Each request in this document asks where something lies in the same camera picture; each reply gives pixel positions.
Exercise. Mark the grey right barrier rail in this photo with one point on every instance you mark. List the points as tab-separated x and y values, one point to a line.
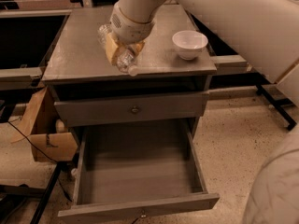
231	65

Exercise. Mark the brown cardboard box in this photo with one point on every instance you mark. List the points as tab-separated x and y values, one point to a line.
40	123

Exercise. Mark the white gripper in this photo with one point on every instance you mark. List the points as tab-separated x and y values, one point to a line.
130	29

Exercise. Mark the grey top drawer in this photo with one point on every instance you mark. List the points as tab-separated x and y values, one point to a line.
132	108

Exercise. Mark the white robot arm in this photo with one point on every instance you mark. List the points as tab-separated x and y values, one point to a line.
266	34

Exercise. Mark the white ceramic bowl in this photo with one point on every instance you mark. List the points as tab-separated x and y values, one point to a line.
189	44

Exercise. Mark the grey barrier rail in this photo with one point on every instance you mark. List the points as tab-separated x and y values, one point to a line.
20	78
231	65

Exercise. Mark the grey wooden drawer cabinet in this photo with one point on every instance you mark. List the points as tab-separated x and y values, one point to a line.
139	83

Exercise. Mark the clear plastic water bottle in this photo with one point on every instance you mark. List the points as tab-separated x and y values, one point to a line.
126	63

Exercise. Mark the grey left barrier rail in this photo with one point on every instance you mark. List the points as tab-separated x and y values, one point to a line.
20	78

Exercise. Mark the open grey middle drawer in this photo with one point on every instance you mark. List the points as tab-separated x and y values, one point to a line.
135	170

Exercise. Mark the black metal stand leg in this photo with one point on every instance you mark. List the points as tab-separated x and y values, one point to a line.
46	194

